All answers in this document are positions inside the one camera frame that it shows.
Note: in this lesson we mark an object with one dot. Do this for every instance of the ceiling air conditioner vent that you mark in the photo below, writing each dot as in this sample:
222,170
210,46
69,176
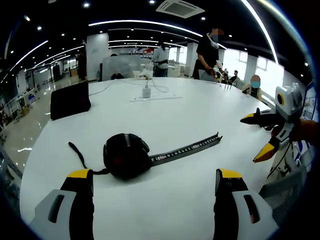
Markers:
180,8

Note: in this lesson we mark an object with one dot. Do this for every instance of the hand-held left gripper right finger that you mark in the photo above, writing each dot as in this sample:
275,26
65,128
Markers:
240,212

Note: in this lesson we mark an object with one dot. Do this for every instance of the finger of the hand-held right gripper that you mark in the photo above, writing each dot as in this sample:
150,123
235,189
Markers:
266,151
265,120

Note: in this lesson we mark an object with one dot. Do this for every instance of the person's body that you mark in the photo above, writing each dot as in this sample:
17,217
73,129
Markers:
308,107

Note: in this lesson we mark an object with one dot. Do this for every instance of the white flat strip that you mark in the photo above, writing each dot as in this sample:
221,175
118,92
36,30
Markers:
155,98

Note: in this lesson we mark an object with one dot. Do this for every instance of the black tape measure with blade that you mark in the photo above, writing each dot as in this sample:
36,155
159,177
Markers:
125,155

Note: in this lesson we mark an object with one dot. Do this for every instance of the black flat case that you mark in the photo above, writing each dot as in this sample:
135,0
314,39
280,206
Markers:
70,100

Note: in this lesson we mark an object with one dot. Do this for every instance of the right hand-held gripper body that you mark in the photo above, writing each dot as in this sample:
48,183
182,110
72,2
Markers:
287,100

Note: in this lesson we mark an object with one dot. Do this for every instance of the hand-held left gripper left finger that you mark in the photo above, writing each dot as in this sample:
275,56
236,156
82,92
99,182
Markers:
62,212

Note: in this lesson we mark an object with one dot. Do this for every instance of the white power adapter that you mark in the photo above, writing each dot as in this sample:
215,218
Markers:
146,92

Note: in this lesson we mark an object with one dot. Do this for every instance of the grey mesh chair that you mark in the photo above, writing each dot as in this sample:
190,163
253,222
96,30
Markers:
287,187

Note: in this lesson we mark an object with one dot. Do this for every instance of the translucent desk partition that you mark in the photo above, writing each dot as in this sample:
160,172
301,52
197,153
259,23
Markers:
120,66

